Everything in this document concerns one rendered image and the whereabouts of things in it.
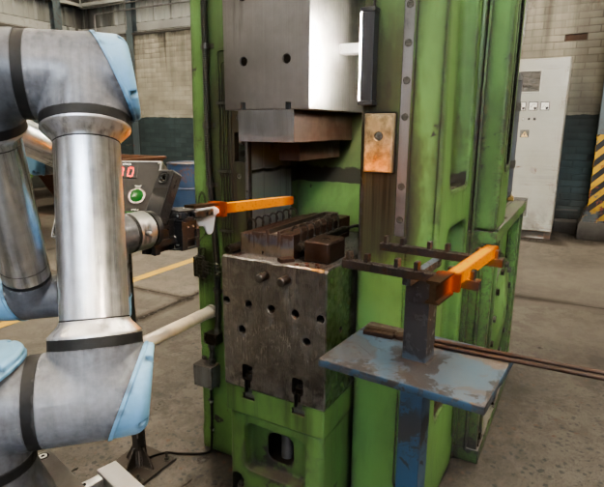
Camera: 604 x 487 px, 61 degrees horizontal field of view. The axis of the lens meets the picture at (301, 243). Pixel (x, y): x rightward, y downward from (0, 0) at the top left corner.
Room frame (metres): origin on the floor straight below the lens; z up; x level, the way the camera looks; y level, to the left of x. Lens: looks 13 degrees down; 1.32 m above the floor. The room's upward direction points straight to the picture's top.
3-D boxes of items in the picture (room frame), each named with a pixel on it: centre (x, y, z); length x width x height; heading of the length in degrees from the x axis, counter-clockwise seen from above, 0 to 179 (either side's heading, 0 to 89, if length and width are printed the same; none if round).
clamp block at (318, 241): (1.53, -0.07, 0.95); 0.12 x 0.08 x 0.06; 151
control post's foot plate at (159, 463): (1.77, 0.64, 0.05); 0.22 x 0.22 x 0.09; 61
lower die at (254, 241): (1.75, 0.01, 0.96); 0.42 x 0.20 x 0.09; 151
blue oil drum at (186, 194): (6.27, 1.36, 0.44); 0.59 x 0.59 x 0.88
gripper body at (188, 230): (1.02, 0.27, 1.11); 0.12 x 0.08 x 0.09; 151
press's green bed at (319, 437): (1.73, -0.04, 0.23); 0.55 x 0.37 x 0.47; 151
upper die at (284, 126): (1.75, 0.01, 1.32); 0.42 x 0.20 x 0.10; 151
